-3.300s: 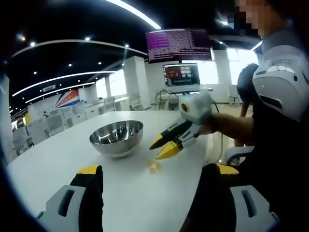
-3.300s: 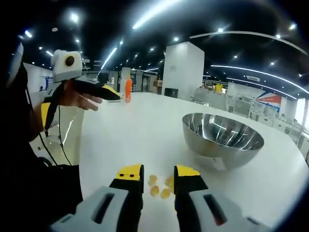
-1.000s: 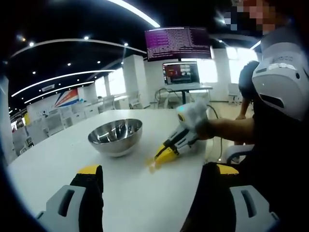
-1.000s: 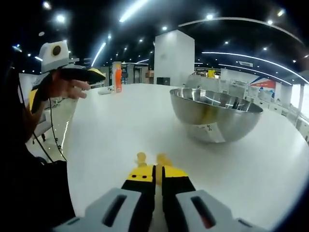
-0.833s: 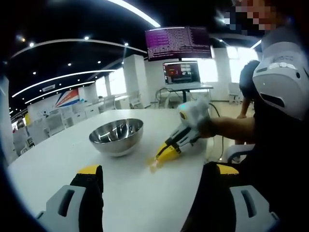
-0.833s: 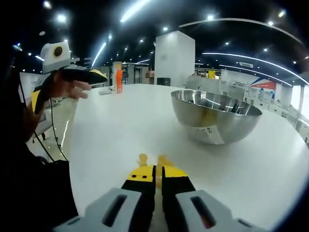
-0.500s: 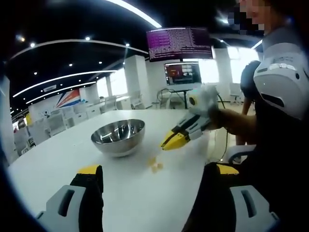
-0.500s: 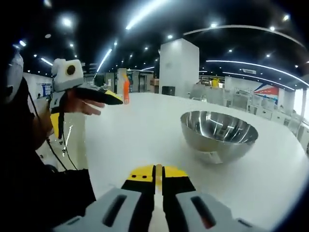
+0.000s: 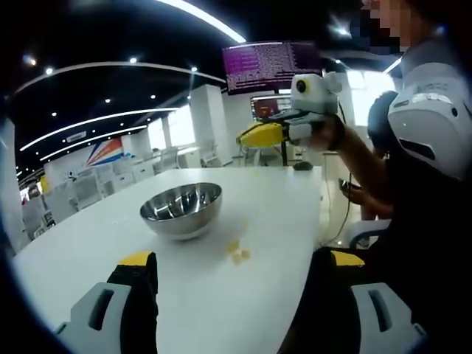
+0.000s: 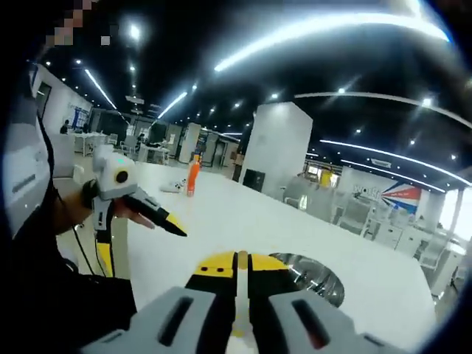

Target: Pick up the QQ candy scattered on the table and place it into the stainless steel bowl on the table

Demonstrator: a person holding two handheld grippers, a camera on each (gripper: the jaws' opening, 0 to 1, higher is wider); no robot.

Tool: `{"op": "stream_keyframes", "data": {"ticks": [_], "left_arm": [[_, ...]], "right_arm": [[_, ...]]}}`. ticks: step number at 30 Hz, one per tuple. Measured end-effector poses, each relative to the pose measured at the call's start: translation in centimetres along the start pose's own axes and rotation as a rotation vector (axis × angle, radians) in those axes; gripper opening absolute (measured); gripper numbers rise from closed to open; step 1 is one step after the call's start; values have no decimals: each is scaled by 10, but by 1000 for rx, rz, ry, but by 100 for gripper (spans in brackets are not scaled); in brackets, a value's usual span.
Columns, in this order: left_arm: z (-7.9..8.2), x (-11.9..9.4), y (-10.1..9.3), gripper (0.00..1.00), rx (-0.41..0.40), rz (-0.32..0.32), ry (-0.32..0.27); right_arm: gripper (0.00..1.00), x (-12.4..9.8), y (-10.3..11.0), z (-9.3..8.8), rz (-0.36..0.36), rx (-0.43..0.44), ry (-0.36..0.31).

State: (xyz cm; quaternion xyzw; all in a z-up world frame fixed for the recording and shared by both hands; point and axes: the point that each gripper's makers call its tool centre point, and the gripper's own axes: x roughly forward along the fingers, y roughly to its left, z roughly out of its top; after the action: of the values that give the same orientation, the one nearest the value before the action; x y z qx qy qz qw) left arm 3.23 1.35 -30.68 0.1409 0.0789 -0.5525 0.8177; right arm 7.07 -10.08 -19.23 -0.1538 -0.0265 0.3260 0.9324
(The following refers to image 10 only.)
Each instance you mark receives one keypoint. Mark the row of white office desks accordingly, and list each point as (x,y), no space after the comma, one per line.
(368,217)

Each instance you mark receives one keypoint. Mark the single yellow QQ candy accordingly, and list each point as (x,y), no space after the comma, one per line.
(242,256)

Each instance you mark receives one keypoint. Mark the red blue wall banner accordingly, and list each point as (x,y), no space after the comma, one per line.
(403,193)

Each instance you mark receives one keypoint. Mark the orange bottle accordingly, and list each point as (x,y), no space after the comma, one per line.
(192,180)

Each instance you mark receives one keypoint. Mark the white square pillar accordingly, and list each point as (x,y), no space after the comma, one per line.
(276,147)

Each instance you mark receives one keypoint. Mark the yellow sign board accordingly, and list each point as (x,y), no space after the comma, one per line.
(326,177)

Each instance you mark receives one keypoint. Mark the white table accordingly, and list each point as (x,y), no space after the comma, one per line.
(258,221)

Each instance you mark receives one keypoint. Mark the person's left hand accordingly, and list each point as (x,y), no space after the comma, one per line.
(127,213)

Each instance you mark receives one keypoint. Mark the small white gadget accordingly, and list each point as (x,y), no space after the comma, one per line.
(172,187)

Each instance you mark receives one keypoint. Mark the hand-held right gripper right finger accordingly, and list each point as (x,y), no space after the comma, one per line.
(313,324)

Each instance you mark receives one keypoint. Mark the white chest-worn device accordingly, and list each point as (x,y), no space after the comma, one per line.
(26,166)

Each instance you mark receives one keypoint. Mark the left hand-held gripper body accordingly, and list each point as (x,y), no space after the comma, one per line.
(110,177)

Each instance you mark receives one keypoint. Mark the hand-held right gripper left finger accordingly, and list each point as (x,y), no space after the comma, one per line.
(166,321)

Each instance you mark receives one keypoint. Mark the black box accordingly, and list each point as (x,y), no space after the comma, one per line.
(254,180)

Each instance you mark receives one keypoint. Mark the stainless steel bowl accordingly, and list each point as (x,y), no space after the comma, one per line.
(317,280)

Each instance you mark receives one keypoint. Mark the group of white background desks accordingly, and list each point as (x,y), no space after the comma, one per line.
(155,153)

